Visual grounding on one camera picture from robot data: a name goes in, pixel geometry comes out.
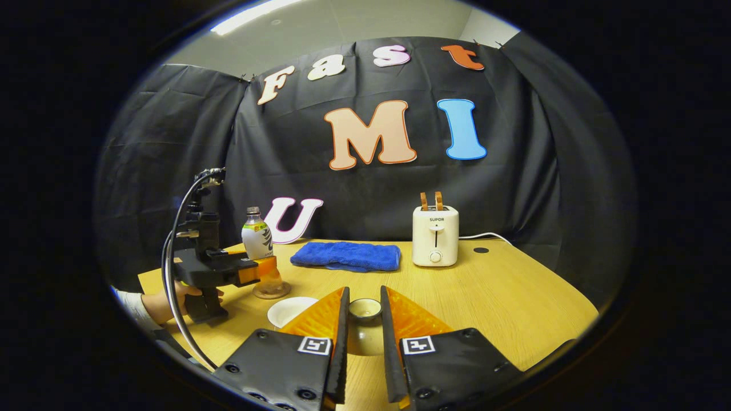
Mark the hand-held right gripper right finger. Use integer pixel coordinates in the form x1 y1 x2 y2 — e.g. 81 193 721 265
379 285 523 411

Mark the white teacup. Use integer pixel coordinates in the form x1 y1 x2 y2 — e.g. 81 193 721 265
267 296 319 329

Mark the white toaster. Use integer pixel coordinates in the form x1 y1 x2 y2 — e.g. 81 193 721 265
412 205 460 268

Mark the round cork coaster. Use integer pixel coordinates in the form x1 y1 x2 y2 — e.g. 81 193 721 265
253 282 292 300

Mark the blue towel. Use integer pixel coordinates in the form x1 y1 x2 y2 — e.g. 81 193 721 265
290 241 401 272

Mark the orange drink water bottle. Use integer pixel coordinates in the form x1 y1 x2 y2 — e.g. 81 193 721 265
242 207 284 297

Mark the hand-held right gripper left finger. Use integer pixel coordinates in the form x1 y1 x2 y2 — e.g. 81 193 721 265
212 287 350 411

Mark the black backdrop cloth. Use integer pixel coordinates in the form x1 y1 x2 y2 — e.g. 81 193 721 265
94 31 637 309

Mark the white toaster cable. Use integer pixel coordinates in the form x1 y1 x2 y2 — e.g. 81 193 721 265
459 232 515 246

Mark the ceiling light panel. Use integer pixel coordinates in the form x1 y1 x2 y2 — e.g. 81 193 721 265
210 0 303 36

